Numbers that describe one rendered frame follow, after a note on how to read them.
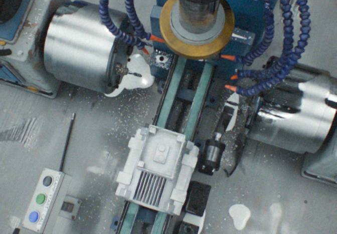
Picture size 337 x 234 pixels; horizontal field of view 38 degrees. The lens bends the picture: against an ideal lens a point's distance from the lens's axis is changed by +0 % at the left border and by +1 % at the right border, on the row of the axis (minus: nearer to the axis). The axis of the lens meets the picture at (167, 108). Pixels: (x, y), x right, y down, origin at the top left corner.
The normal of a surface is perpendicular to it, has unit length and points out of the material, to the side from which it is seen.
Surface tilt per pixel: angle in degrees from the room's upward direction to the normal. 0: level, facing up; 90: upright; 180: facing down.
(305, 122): 32
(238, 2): 90
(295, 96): 5
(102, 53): 24
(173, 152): 0
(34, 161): 0
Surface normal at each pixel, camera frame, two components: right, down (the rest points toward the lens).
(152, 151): -0.01, -0.25
